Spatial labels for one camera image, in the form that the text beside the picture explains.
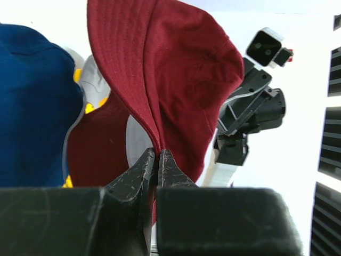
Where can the grey cap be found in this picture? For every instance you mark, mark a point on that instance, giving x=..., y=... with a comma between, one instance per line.
x=93, y=83

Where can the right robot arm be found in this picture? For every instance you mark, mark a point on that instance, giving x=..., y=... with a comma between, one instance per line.
x=233, y=149

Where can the yellow plastic tray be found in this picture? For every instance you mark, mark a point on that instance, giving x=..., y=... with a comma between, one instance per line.
x=89, y=107

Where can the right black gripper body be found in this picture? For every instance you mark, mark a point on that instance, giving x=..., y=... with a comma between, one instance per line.
x=246, y=100

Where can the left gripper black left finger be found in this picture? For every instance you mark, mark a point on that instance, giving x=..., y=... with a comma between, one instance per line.
x=110, y=220

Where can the blue bucket hat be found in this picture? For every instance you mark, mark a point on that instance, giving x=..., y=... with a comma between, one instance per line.
x=40, y=105

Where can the dark red hat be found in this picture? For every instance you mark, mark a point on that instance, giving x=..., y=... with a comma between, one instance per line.
x=170, y=66

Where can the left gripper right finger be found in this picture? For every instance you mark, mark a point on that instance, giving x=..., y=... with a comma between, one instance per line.
x=194, y=220

